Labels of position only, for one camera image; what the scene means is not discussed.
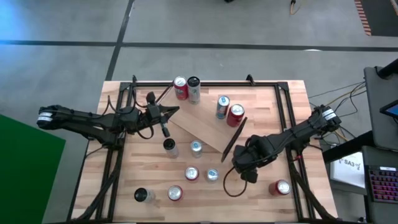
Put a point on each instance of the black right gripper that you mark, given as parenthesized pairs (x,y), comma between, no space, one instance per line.
(248,155)

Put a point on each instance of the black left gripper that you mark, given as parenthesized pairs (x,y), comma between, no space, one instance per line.
(152,116)

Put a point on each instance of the red strawberry Fanta can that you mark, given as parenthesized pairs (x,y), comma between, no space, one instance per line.
(191,173)
(175,193)
(180,88)

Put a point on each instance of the white Celsius can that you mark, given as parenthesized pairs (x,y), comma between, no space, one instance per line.
(170,147)
(193,90)
(143,195)

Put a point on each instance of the blue silver Red Bull can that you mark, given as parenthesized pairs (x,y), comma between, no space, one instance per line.
(222,106)
(212,175)
(196,148)

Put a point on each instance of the red cola can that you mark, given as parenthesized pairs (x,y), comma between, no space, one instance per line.
(280,187)
(235,115)

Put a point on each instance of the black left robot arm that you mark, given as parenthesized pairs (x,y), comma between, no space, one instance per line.
(77,119)

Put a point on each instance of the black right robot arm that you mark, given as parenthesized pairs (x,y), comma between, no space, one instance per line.
(295,130)

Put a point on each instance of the black clamp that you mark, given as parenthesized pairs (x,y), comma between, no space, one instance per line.
(134,78)
(249,79)

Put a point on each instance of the white paper sign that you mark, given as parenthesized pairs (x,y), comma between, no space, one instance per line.
(348,169)

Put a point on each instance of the grey side desk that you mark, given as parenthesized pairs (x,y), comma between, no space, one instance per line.
(373,109)

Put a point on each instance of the black backlit keyboard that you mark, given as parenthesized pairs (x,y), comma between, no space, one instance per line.
(384,183)

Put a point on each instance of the tablet with blue screen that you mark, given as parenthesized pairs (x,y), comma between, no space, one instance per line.
(391,109)

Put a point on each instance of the green floor mat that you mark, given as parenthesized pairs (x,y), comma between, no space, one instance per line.
(25,171)

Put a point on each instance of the black pole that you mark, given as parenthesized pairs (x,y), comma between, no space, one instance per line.
(388,68)

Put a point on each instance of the black striped floor mat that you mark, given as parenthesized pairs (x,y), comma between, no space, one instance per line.
(382,15)

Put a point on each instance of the wooden shelf black metal frame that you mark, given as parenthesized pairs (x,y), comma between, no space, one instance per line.
(202,124)

